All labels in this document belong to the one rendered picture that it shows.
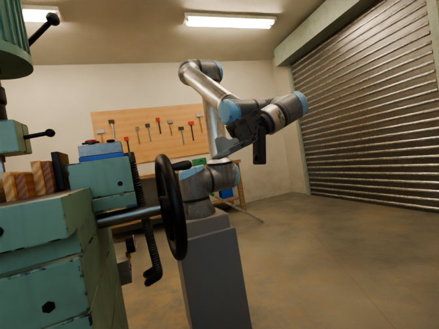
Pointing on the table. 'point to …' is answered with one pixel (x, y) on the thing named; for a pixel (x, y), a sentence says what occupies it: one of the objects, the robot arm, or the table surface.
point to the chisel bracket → (13, 140)
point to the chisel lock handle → (40, 134)
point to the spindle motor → (14, 42)
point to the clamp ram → (59, 164)
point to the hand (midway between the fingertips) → (217, 158)
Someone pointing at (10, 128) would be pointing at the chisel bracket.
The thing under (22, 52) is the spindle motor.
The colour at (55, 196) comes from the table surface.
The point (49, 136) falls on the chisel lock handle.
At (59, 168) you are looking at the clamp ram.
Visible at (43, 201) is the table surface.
